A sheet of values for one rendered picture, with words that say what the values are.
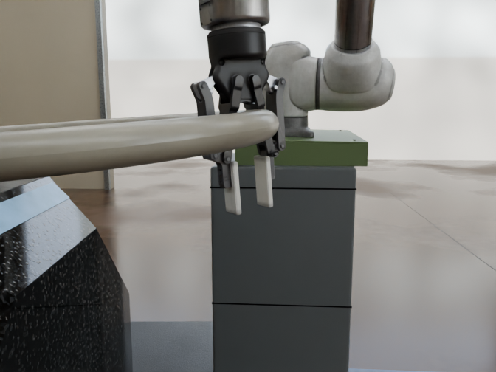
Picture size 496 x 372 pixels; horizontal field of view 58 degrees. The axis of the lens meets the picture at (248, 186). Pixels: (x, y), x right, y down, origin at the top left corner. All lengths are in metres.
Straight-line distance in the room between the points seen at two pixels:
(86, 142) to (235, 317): 1.11
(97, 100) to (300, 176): 4.67
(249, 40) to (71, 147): 0.33
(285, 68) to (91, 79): 4.57
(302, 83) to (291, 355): 0.79
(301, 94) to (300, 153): 0.19
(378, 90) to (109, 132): 1.09
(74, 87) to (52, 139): 5.56
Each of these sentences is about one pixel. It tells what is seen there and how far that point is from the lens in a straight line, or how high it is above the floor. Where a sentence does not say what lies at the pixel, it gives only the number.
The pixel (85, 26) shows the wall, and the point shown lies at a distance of 5.85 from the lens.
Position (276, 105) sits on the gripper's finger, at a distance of 0.62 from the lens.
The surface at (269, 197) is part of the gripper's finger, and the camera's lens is 0.62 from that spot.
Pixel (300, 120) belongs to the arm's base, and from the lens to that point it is 1.37.
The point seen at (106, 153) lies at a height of 0.92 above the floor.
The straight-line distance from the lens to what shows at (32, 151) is 0.30.
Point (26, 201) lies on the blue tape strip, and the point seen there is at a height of 0.82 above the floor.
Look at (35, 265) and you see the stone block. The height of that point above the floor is 0.77.
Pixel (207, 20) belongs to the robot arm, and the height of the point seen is 1.06.
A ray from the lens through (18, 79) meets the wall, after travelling 6.17.
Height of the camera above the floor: 0.95
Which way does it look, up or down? 10 degrees down
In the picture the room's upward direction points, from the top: straight up
